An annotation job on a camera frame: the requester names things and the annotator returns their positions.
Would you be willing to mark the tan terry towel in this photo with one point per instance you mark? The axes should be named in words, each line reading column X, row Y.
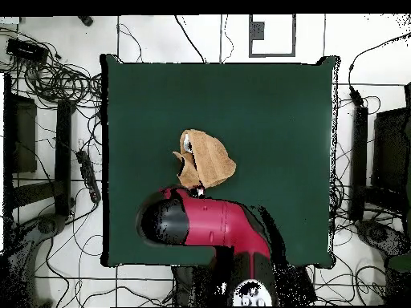
column 208, row 160

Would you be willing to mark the black power strip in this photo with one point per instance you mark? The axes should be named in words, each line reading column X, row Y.
column 88, row 175

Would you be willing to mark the dark green table cloth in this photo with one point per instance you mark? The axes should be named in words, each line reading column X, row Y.
column 273, row 128

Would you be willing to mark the black metal stand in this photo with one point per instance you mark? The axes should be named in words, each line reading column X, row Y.
column 63, row 144
column 390, row 144

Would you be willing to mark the small black object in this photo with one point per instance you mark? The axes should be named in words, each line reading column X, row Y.
column 86, row 21

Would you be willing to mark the black adapter box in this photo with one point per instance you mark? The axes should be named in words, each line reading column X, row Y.
column 25, row 49

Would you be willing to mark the dark green round object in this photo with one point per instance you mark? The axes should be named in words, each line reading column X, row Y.
column 401, row 263

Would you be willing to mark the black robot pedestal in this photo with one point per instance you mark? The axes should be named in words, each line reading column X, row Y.
column 186, row 285

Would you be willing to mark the grey square floor frame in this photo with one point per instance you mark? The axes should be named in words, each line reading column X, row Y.
column 257, row 32

